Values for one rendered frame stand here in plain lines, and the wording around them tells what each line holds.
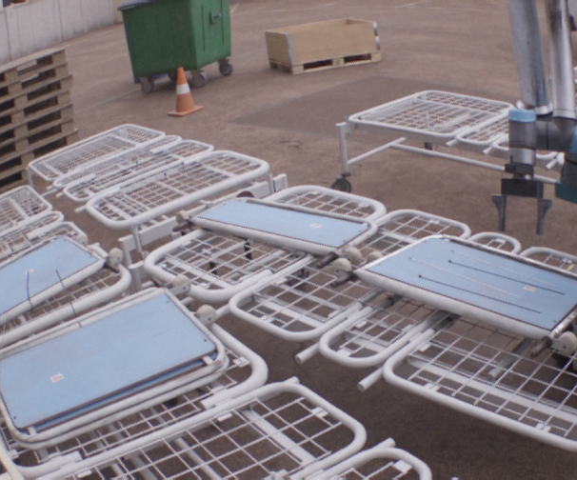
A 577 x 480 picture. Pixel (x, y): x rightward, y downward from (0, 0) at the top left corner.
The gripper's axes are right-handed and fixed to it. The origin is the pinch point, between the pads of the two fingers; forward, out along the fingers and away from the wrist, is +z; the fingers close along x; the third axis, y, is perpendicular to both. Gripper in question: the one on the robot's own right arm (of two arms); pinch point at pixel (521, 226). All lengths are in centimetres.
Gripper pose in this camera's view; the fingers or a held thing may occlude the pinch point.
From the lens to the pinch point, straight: 199.0
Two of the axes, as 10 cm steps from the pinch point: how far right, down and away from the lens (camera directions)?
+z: -0.7, 10.0, 0.5
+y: 6.7, 0.1, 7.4
